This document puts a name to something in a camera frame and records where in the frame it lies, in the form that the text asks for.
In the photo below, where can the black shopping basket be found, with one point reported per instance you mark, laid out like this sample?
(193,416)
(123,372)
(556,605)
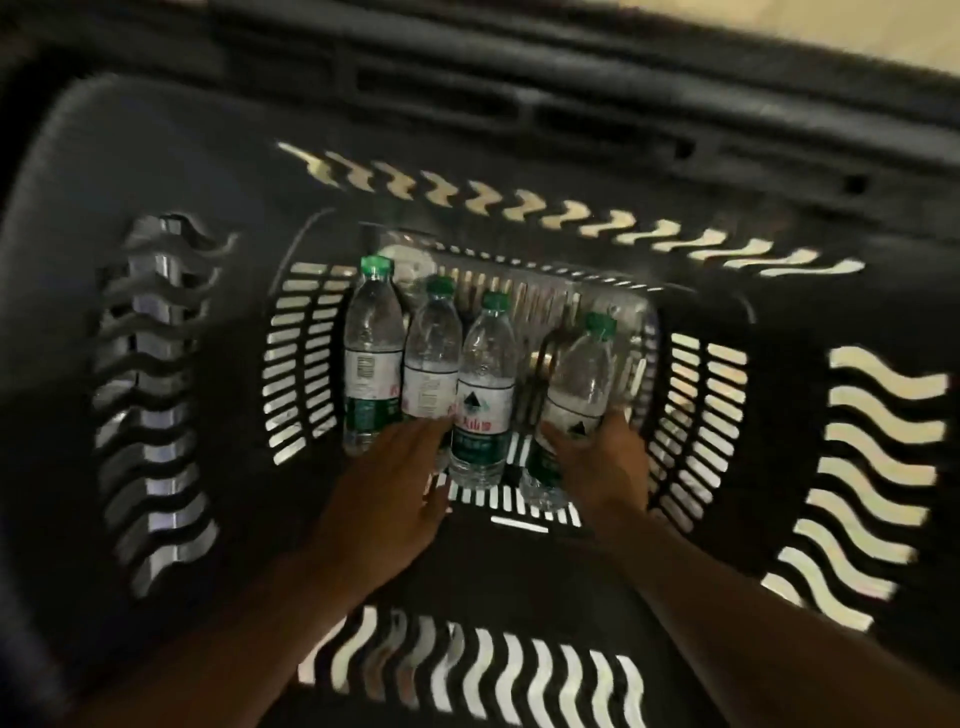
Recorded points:
(780,322)

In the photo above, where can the person's right hand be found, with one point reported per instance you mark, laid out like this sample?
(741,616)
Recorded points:
(611,480)

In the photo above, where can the person's left forearm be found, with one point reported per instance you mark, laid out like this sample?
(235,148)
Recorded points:
(225,652)

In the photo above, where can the person's right forearm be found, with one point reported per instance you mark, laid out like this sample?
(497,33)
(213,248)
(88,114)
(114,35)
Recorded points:
(765,637)

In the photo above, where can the person's left hand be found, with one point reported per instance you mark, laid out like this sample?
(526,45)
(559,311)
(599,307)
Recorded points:
(390,510)

